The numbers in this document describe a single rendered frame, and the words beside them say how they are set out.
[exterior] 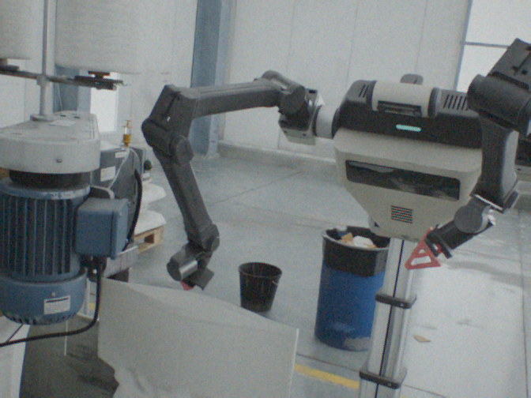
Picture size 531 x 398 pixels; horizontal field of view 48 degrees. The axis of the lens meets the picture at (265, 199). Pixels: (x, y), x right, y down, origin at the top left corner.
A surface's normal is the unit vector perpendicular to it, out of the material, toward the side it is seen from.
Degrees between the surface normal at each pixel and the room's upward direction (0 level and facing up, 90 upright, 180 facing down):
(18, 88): 90
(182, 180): 108
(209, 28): 90
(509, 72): 52
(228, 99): 103
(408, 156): 40
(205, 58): 90
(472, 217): 81
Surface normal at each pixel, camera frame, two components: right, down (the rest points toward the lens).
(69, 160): 0.66, 0.25
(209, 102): 0.79, 0.42
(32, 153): 0.10, 0.22
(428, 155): -0.18, -0.65
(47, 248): 0.40, 0.24
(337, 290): -0.56, 0.16
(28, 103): 0.92, 0.18
